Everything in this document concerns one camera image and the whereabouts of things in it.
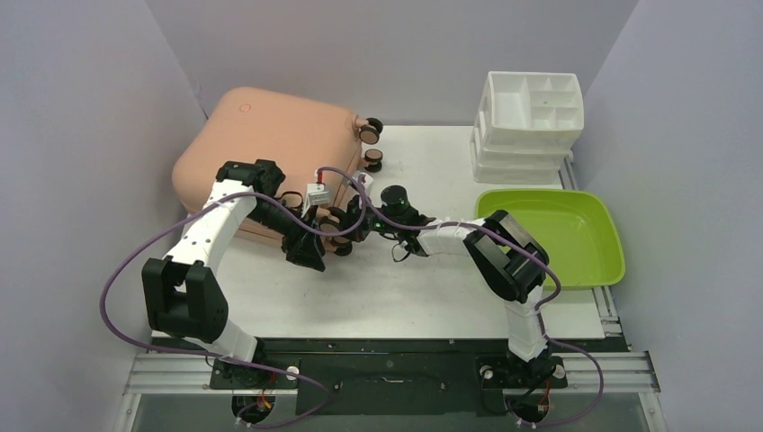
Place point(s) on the white drawer organizer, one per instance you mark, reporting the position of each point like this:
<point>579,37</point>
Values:
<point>525,127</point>

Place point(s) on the green plastic tray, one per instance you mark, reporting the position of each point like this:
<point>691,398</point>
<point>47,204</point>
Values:
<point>575,228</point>

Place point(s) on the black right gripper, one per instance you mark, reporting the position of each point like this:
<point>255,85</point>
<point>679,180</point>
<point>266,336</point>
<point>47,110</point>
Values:
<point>355,220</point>

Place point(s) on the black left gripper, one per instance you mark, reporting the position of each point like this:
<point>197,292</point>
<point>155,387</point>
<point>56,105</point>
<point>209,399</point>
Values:
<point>303,247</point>

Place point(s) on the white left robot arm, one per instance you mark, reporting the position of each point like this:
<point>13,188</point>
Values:
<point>182,294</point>

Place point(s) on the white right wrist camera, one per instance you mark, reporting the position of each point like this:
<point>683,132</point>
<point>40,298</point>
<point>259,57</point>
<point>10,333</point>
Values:
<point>365,180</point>

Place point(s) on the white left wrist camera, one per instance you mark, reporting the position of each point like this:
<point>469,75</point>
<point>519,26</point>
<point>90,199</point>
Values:
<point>316,194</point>

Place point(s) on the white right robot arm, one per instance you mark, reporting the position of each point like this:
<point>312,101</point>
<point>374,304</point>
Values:
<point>509,260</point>

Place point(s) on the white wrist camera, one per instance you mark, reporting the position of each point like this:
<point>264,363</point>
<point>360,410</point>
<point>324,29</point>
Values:
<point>316,194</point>
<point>365,180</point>

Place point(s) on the pink hard-shell suitcase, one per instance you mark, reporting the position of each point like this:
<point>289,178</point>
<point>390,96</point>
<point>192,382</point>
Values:
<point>311,141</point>

